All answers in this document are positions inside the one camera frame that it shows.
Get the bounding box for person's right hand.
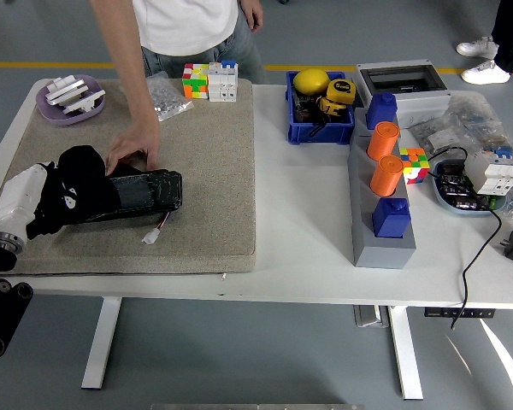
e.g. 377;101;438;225
104;121;162;176

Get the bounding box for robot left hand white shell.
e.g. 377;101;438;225
0;161;55;234

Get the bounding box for black desk control panel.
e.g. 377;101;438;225
424;307;496;319

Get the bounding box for round yellow tape measure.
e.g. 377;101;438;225
325;78;357;106

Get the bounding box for person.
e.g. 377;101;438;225
89;0;269;176

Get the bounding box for person's left hand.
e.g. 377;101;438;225
238;0;264;32

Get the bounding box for blue square block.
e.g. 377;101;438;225
365;91;398;131
371;196;412;239

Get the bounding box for black power cord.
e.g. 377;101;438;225
427;146;513;331

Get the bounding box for panel wires with white connector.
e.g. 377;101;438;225
141;209;172;245

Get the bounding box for white metal bracket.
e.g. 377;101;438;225
52;74;80;92
61;89;107;117
45;83;91;107

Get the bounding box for grey stepped block holder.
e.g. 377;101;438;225
347;106;417;270

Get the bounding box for silver under-table motor box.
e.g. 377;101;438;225
353;305;390;329

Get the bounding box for white breaker stack blue clips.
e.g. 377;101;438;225
207;59;239;103

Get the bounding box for grey electrical enclosure box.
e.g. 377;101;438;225
353;59;451;129

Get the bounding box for large clear bag of parts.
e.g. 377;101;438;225
444;92;513;157

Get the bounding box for clear bag of metal nuts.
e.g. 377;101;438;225
146;71;195;124

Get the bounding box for white table leg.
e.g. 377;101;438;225
80;296;123;390
388;305;424;401

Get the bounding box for light blue oval tray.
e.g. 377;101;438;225
429;158;512;218

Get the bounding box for large white circuit breaker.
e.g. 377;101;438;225
464;144;513;197

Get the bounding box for grey-brown mat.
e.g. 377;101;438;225
0;78;257;277

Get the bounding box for multicolour rubik cube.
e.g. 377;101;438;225
398;147;431;185

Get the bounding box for black tape-wrapped panel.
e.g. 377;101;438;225
66;169;184;226

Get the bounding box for yellow black tape measure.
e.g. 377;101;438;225
316;96;347;117

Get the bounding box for purple oval tray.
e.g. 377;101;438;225
35;74;107;127

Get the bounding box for white sneaker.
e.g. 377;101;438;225
460;59;511;85
456;36;499;60

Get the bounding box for black rag with white print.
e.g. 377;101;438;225
25;144;121;240

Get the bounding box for blue plastic bin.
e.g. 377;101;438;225
285;70;356;146

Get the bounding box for orange green yellow puzzle cube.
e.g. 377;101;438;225
181;62;209;100

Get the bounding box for yellow lemon-shaped ball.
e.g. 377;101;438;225
292;67;331;96

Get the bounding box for orange cylinder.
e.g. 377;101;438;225
366;120;401;160
369;155;404;197

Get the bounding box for clear bag with white labels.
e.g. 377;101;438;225
408;120;465;157

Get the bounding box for black electronic modules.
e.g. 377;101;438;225
436;161;495;210

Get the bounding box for dark small hardware pile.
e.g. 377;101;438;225
293;91;326;125

